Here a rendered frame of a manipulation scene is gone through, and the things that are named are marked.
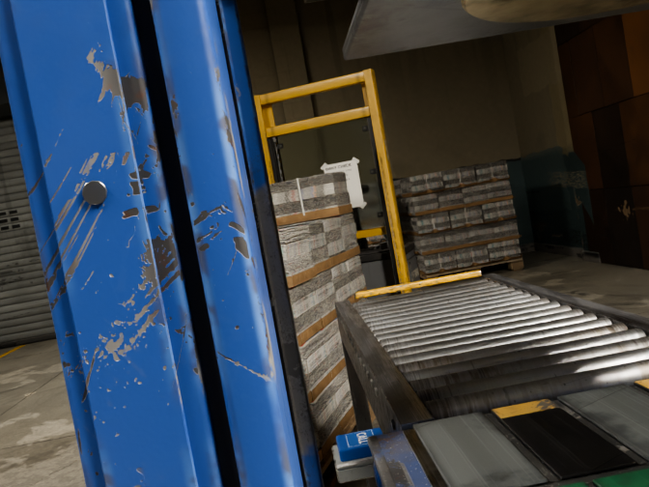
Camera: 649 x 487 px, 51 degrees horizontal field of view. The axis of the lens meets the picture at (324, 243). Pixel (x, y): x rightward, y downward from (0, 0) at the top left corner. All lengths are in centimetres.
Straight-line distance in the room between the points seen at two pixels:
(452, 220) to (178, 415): 778
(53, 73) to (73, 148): 3
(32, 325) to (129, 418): 986
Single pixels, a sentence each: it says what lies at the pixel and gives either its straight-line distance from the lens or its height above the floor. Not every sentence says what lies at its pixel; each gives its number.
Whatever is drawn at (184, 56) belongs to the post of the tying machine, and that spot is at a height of 118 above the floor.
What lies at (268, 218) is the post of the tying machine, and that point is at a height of 112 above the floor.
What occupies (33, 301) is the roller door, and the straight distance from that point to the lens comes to 1010.
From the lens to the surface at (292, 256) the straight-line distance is 272.
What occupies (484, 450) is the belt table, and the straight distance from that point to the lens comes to 88.
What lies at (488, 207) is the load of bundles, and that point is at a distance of 815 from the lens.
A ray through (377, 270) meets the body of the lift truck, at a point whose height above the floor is 69.
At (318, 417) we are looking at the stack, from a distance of 284.
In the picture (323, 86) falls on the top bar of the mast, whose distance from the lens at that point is 412.
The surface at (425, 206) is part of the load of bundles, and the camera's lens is 795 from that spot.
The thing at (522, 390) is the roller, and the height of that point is 79.
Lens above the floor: 112
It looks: 3 degrees down
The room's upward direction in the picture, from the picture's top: 10 degrees counter-clockwise
